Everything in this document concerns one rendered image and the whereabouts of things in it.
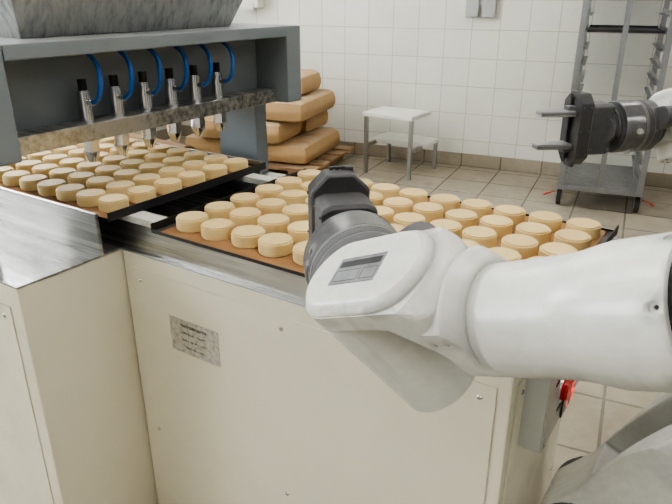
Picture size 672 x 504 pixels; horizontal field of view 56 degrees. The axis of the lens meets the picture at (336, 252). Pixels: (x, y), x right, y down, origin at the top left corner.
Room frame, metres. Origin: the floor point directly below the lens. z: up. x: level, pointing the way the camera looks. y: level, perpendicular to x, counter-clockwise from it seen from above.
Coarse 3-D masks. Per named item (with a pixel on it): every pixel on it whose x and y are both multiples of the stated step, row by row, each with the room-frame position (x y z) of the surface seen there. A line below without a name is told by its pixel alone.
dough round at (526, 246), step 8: (504, 240) 0.82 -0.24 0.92; (512, 240) 0.82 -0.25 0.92; (520, 240) 0.82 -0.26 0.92; (528, 240) 0.82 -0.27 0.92; (536, 240) 0.82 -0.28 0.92; (512, 248) 0.80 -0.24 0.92; (520, 248) 0.80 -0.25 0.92; (528, 248) 0.80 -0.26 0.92; (536, 248) 0.81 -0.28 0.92; (528, 256) 0.80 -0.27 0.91
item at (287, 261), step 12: (444, 216) 0.98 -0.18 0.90; (528, 216) 0.98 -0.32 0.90; (564, 228) 0.92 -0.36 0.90; (192, 240) 0.87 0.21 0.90; (204, 240) 0.87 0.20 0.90; (228, 240) 0.87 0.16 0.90; (552, 240) 0.87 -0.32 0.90; (240, 252) 0.82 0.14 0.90; (252, 252) 0.82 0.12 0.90; (276, 264) 0.78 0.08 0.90; (288, 264) 0.78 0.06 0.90
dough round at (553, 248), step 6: (540, 246) 0.80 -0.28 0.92; (546, 246) 0.80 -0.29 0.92; (552, 246) 0.80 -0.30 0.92; (558, 246) 0.80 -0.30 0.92; (564, 246) 0.80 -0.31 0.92; (570, 246) 0.80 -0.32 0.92; (540, 252) 0.79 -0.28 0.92; (546, 252) 0.78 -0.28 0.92; (552, 252) 0.77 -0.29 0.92; (558, 252) 0.77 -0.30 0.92; (564, 252) 0.77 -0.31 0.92; (570, 252) 0.77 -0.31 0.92
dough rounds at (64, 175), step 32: (32, 160) 1.28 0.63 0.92; (64, 160) 1.28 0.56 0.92; (128, 160) 1.28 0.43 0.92; (160, 160) 1.30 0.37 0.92; (192, 160) 1.28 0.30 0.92; (224, 160) 1.30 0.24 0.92; (32, 192) 1.11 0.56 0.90; (64, 192) 1.06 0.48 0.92; (96, 192) 1.05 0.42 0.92; (128, 192) 1.06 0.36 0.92; (160, 192) 1.10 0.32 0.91
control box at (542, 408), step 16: (528, 384) 0.65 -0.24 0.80; (544, 384) 0.64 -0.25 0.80; (560, 384) 0.69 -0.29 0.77; (576, 384) 0.79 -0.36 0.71; (528, 400) 0.65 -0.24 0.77; (544, 400) 0.64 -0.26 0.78; (560, 400) 0.69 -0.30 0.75; (528, 416) 0.65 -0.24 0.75; (544, 416) 0.64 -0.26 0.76; (560, 416) 0.71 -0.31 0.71; (528, 432) 0.65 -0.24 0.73; (544, 432) 0.64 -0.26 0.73; (528, 448) 0.65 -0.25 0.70
